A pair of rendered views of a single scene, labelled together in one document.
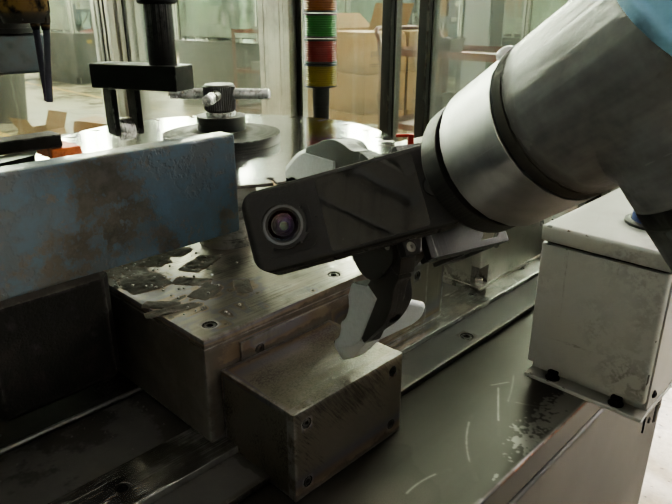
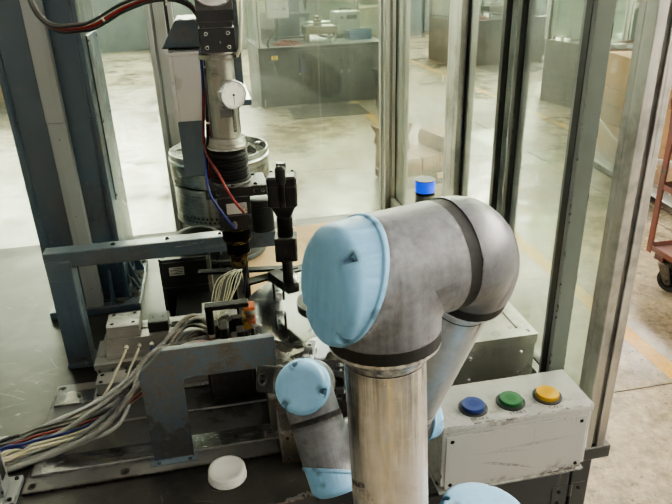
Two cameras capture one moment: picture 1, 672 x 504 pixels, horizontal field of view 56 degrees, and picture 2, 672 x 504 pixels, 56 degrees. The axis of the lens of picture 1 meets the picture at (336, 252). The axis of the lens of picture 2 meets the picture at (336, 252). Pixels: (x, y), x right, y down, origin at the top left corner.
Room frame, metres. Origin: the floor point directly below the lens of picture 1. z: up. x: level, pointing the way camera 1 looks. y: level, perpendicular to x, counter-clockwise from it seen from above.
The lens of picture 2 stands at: (-0.35, -0.60, 1.61)
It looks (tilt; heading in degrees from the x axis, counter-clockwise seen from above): 24 degrees down; 35
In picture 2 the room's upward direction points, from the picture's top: 2 degrees counter-clockwise
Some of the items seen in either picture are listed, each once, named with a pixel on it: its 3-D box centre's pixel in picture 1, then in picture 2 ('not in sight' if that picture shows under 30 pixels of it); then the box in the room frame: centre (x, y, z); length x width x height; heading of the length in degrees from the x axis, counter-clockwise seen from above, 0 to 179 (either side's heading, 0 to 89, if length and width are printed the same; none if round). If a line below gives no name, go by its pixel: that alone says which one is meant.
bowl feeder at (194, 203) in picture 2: not in sight; (224, 202); (1.01, 0.79, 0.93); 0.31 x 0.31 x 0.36
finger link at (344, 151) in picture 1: (347, 175); (310, 358); (0.40, -0.01, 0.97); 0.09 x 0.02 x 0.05; 31
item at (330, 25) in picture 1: (320, 25); not in sight; (0.89, 0.02, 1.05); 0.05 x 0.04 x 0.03; 46
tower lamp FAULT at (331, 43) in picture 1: (320, 50); not in sight; (0.89, 0.02, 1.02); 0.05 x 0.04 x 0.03; 46
